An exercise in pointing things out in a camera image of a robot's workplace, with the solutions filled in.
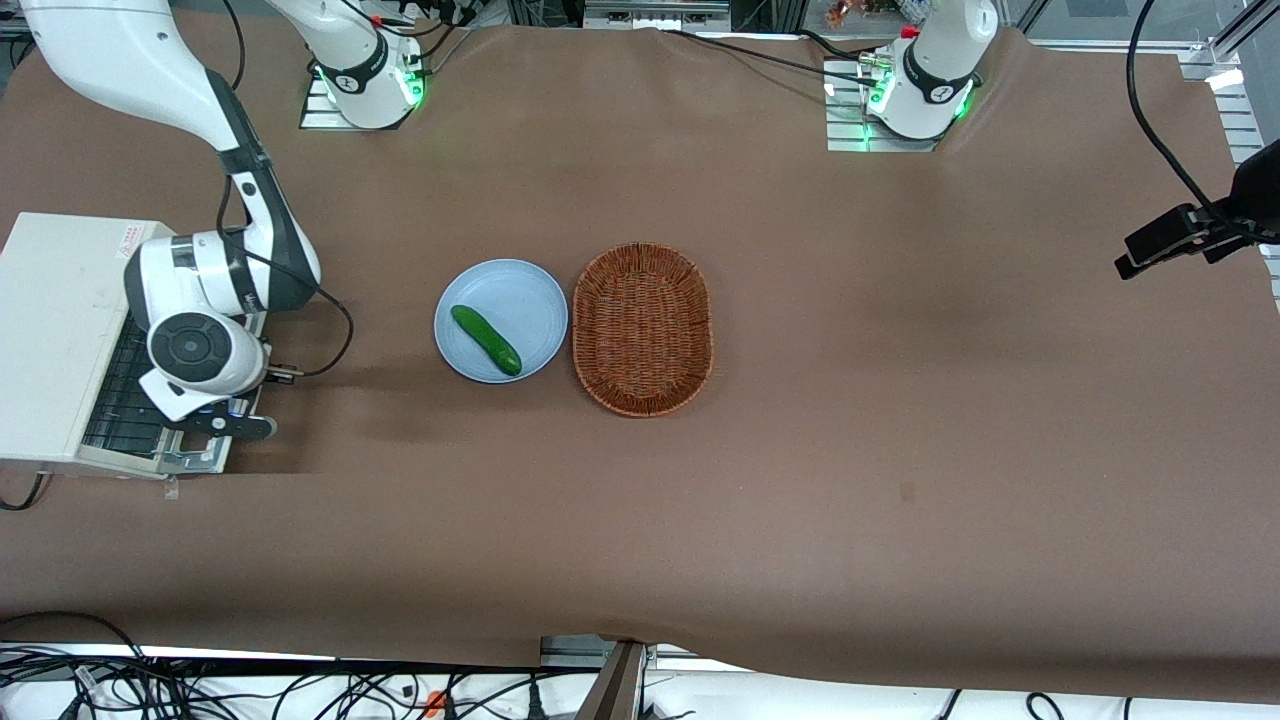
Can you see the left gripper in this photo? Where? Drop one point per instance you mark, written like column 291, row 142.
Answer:
column 1252, row 195

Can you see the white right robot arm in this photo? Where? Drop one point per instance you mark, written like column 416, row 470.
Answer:
column 120, row 60

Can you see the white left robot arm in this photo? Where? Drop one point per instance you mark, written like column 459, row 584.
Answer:
column 945, row 50

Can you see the white toaster oven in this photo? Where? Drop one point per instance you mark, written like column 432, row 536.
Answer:
column 50, row 330

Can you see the red warning sticker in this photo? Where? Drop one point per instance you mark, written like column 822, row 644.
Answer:
column 131, row 243

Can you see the green cucumber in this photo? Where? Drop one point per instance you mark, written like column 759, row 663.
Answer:
column 487, row 341

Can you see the light blue round plate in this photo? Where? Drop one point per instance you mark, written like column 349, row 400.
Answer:
column 510, row 300

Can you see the brown table cover sheet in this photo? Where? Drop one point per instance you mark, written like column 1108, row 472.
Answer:
column 900, row 450

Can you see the brown wicker oval basket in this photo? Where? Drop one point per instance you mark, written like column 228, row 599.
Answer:
column 642, row 330

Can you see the aluminium frame rail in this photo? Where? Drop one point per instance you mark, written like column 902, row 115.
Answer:
column 1238, row 120

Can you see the slotted aluminium base plate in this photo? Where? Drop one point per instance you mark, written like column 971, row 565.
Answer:
column 318, row 112
column 845, row 125

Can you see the dark aluminium support post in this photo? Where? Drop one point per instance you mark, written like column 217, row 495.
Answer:
column 615, row 690

